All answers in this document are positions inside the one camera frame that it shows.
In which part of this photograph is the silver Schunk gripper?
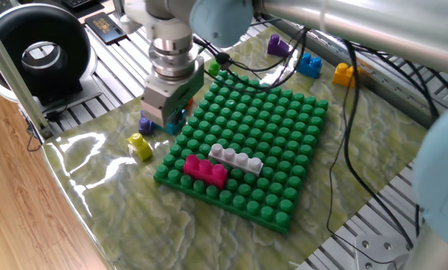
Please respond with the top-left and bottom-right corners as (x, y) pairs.
(140, 55), (205, 128)

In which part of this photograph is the light blue four-stud block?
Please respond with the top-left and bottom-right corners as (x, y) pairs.
(152, 108), (187, 136)

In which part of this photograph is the pink three-stud block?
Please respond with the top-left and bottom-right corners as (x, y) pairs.
(182, 154), (229, 190)

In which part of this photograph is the white four-stud block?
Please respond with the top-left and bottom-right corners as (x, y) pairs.
(208, 143), (265, 176)

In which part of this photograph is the large green studded baseplate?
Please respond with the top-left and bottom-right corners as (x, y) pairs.
(153, 69), (329, 236)

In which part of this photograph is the violet two-stud block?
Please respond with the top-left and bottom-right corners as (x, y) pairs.
(137, 110), (154, 136)

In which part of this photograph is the yellow-green single-stud block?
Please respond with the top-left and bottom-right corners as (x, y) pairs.
(126, 132), (153, 162)

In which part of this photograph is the bright green two-stud block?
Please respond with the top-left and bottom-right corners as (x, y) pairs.
(207, 58), (221, 77)

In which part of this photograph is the black small card device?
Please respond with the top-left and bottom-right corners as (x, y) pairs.
(83, 11), (128, 46)

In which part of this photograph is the dark purple single-stud block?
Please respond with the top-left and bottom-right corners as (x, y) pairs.
(266, 33), (291, 59)

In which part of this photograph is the green marble patterned mat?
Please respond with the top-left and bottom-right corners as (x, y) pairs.
(41, 25), (429, 270)

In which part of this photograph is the black keyboard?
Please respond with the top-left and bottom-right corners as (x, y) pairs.
(61, 0), (104, 12)

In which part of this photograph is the blue two-stud block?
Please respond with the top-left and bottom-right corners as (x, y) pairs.
(296, 52), (323, 80)

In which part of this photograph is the yellow two-stud block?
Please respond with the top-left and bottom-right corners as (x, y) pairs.
(332, 62), (361, 89)

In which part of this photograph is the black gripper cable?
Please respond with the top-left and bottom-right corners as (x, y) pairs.
(193, 25), (310, 93)

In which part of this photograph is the black ring shaped device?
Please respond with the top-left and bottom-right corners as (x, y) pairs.
(0, 2), (99, 107)

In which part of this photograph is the aluminium frame post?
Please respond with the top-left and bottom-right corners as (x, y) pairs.
(0, 10), (54, 140)

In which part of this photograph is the thick black cable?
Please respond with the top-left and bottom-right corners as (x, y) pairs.
(341, 39), (415, 251)

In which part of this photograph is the thin black cable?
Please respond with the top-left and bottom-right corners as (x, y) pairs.
(326, 85), (399, 266)

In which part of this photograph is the aluminium profile rail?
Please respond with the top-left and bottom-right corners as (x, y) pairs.
(260, 14), (448, 131)

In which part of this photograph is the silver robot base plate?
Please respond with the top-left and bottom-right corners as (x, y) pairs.
(353, 234), (412, 270)

